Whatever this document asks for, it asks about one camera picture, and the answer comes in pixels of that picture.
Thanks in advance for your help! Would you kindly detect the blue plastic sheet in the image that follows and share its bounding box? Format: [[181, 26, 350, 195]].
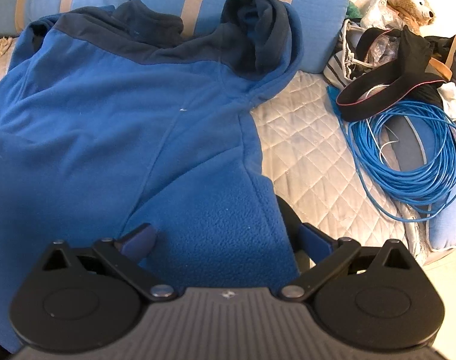
[[326, 85, 343, 115]]

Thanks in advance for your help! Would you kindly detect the clear plastic bag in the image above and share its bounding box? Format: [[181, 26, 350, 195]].
[[357, 0, 401, 66]]

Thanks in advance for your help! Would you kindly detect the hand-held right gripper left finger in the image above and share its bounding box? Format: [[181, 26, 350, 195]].
[[42, 223, 178, 303]]

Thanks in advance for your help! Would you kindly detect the brown teddy bear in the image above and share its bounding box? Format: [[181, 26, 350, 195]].
[[387, 0, 437, 36]]

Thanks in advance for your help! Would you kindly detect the black bag with pink trim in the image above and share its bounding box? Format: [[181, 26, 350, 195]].
[[336, 26, 448, 122]]

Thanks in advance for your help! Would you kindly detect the white quilted bedspread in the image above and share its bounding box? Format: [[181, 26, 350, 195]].
[[0, 37, 427, 267]]

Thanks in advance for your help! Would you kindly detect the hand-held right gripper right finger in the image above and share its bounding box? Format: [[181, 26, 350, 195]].
[[280, 223, 415, 303]]

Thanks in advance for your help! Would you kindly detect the blue fleece jacket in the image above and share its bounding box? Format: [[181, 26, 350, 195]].
[[0, 0, 304, 354]]

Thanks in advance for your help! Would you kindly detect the striped drawstring bag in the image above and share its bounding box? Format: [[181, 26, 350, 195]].
[[323, 19, 367, 91]]

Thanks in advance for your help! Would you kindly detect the blue cushion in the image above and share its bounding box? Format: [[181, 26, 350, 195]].
[[385, 114, 456, 251]]

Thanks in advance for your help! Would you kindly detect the white plastic bag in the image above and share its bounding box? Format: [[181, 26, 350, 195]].
[[437, 82, 456, 118]]

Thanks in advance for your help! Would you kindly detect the blue coiled cable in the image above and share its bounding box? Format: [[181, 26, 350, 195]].
[[340, 99, 456, 223]]

